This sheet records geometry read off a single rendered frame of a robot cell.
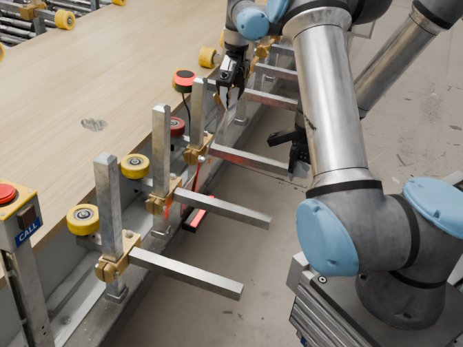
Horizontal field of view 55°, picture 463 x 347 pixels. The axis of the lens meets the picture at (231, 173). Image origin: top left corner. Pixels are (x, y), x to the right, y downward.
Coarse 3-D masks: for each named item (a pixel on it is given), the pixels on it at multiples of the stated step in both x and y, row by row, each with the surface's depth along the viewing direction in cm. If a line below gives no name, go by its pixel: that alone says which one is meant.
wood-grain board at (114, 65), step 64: (128, 0) 252; (192, 0) 264; (256, 0) 277; (0, 64) 171; (64, 64) 176; (128, 64) 182; (192, 64) 189; (0, 128) 136; (64, 128) 139; (128, 128) 143; (64, 192) 115
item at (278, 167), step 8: (184, 136) 150; (176, 144) 150; (184, 144) 149; (208, 144) 147; (216, 144) 148; (208, 152) 147; (216, 152) 146; (224, 152) 145; (232, 152) 145; (240, 152) 145; (232, 160) 146; (240, 160) 145; (248, 160) 144; (256, 160) 142; (264, 160) 143; (272, 160) 143; (264, 168) 143; (272, 168) 142; (280, 168) 141
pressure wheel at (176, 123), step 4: (172, 120) 147; (176, 120) 149; (180, 120) 149; (172, 124) 146; (176, 124) 147; (180, 124) 147; (184, 124) 147; (172, 128) 144; (176, 128) 145; (180, 128) 145; (184, 128) 147; (172, 132) 145; (176, 132) 145; (180, 132) 146; (184, 132) 149; (172, 136) 146; (176, 136) 146; (172, 148) 153
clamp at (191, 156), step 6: (204, 138) 148; (210, 138) 149; (204, 144) 145; (186, 150) 143; (192, 150) 142; (198, 150) 142; (204, 150) 145; (186, 156) 142; (192, 156) 141; (198, 156) 142; (186, 162) 143; (192, 162) 143
